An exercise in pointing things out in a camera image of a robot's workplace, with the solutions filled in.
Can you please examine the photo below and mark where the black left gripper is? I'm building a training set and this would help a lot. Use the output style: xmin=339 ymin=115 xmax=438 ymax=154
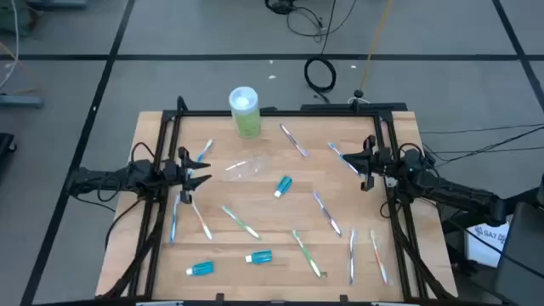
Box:
xmin=162 ymin=145 xmax=213 ymax=206

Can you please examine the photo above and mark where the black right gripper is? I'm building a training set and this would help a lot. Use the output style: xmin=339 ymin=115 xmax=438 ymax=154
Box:
xmin=342 ymin=134 xmax=394 ymax=193

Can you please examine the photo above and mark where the blue toothbrush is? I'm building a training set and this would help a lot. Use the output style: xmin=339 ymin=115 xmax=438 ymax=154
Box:
xmin=190 ymin=139 xmax=215 ymax=177
xmin=326 ymin=141 xmax=361 ymax=176
xmin=169 ymin=193 xmax=183 ymax=247

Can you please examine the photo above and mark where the orange toothbrush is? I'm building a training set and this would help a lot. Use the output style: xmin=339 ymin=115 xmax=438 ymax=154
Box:
xmin=368 ymin=229 xmax=391 ymax=286
xmin=189 ymin=198 xmax=213 ymax=241

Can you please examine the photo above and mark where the clear acrylic organiser holder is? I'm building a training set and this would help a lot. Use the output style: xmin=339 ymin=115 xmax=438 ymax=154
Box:
xmin=224 ymin=154 xmax=272 ymax=181

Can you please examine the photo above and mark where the purple toothbrush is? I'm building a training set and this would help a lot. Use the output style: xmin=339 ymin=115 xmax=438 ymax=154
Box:
xmin=312 ymin=190 xmax=343 ymax=238
xmin=279 ymin=122 xmax=310 ymax=158
xmin=348 ymin=228 xmax=358 ymax=286

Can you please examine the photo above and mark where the green toothbrush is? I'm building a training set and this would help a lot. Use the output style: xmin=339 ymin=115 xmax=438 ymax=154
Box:
xmin=292 ymin=229 xmax=328 ymax=280
xmin=220 ymin=205 xmax=262 ymax=241

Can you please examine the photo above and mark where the small teal mouthwash bottle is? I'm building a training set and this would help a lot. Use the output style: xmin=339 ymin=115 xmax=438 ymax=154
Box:
xmin=184 ymin=260 xmax=216 ymax=277
xmin=244 ymin=249 xmax=274 ymax=266
xmin=273 ymin=175 xmax=294 ymax=199

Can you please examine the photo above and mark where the white-lidded green wipes canister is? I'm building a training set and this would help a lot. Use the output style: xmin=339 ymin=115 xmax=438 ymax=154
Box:
xmin=228 ymin=86 xmax=263 ymax=139

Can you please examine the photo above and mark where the white printed paper sheet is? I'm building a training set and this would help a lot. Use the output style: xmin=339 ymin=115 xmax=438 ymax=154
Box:
xmin=466 ymin=221 xmax=510 ymax=269

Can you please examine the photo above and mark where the grey floor bar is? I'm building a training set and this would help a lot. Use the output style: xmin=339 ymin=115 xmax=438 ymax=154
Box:
xmin=0 ymin=93 xmax=45 ymax=110

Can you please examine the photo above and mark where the black case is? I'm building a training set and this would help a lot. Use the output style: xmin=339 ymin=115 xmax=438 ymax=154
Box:
xmin=494 ymin=201 xmax=544 ymax=306

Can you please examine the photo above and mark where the black floor object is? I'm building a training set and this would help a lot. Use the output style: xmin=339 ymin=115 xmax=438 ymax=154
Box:
xmin=0 ymin=132 xmax=18 ymax=165

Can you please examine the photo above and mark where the green floor object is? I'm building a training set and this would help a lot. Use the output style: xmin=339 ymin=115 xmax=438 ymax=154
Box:
xmin=0 ymin=0 xmax=37 ymax=37

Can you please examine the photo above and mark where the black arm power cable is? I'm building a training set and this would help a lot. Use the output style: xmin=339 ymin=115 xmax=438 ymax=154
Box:
xmin=104 ymin=197 xmax=145 ymax=252

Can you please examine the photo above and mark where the coiled black floor cable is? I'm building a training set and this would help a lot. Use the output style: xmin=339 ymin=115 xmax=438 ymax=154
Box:
xmin=303 ymin=56 xmax=337 ymax=94

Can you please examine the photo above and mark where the yellow hanging cable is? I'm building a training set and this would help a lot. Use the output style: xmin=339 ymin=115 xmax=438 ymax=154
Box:
xmin=360 ymin=0 xmax=394 ymax=93

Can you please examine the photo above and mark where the thin black floor cable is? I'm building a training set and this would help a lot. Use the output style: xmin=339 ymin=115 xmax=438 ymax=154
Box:
xmin=419 ymin=123 xmax=544 ymax=135
xmin=422 ymin=126 xmax=544 ymax=167

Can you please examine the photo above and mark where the black floor cable bundle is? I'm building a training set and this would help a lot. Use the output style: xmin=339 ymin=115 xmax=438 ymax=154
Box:
xmin=263 ymin=0 xmax=359 ymax=43

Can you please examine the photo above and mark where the white floor cable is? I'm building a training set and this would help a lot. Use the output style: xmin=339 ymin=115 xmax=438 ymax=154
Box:
xmin=0 ymin=0 xmax=21 ymax=90

